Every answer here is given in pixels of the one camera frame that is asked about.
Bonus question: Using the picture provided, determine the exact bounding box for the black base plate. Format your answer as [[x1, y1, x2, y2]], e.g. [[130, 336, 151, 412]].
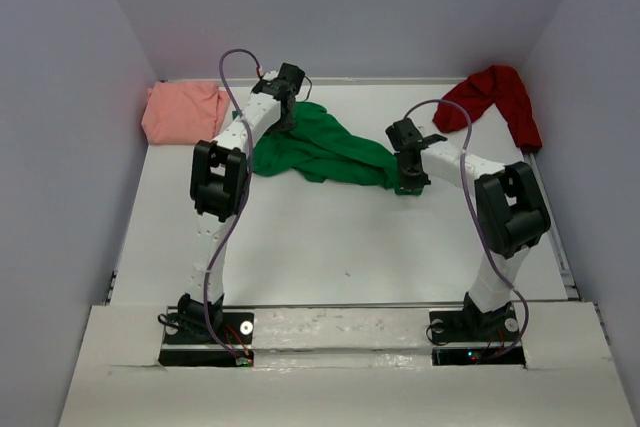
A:
[[157, 309, 255, 368], [425, 307, 526, 367]]

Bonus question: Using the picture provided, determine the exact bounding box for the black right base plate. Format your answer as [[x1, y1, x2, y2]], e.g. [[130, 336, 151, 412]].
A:
[[425, 307, 526, 367]]

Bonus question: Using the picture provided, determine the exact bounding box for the red t-shirt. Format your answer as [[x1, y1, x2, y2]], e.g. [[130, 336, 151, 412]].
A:
[[433, 65, 543, 153]]

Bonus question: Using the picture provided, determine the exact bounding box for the green t-shirt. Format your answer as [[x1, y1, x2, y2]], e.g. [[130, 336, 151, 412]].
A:
[[254, 102, 422, 196]]

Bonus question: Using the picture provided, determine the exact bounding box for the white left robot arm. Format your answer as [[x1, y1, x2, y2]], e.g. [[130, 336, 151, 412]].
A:
[[158, 63, 306, 357]]

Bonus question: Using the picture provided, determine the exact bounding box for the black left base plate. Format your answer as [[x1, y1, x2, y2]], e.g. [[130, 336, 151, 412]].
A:
[[157, 309, 255, 368]]

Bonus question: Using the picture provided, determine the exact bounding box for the folded pink t-shirt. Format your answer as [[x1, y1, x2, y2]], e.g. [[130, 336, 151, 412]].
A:
[[141, 81, 230, 145]]

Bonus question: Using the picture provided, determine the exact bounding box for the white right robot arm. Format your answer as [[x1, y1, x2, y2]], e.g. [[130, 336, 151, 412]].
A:
[[386, 118, 551, 347]]

